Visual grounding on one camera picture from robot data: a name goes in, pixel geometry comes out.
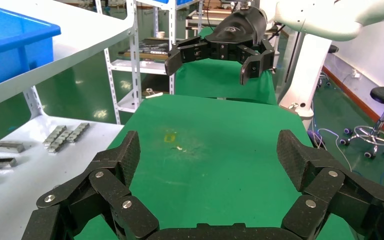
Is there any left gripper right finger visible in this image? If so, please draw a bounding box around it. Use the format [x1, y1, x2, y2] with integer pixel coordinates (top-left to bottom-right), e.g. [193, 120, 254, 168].
[276, 129, 384, 240]

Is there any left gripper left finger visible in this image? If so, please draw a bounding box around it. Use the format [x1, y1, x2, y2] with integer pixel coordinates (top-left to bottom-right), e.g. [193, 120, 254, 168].
[21, 130, 160, 240]

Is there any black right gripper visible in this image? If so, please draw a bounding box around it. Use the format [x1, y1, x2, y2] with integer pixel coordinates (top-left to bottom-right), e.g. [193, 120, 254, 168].
[164, 6, 276, 86]

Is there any dark metal parts pile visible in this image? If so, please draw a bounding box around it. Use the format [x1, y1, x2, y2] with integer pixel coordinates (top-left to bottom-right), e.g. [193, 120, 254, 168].
[119, 38, 170, 62]

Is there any small green table cloth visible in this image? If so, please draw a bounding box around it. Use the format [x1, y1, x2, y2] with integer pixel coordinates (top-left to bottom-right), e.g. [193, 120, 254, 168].
[175, 27, 278, 106]

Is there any white background storage rack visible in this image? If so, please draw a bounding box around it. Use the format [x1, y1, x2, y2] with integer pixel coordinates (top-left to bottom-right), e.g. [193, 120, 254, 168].
[104, 0, 180, 125]

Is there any white flat shelf board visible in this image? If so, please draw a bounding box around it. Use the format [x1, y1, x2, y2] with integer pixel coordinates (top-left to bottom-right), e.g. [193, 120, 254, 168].
[0, 114, 125, 240]

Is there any white robot torso column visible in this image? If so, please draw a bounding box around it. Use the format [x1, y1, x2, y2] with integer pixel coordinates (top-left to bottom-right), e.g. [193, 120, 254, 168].
[278, 33, 333, 130]

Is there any large green table cloth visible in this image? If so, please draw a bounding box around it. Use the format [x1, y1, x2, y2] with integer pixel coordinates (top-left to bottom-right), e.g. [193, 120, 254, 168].
[74, 94, 357, 240]

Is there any blue plastic bin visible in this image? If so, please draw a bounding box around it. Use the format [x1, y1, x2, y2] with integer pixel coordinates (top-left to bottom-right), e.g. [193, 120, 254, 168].
[0, 3, 62, 92]

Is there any grey chain links right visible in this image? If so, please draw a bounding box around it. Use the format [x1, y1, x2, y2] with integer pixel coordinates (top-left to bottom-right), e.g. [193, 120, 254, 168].
[66, 122, 91, 144]

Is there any grey metal comb bracket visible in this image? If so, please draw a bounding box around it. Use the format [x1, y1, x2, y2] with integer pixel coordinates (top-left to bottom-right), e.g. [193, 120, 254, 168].
[42, 125, 68, 147]
[47, 130, 74, 154]

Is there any white perforated steel post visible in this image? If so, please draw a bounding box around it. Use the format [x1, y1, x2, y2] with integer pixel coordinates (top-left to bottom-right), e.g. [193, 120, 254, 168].
[126, 0, 144, 116]
[22, 86, 49, 119]

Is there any grey metal rail piece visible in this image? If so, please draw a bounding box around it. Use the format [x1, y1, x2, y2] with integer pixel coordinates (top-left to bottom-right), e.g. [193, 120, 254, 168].
[0, 140, 26, 154]

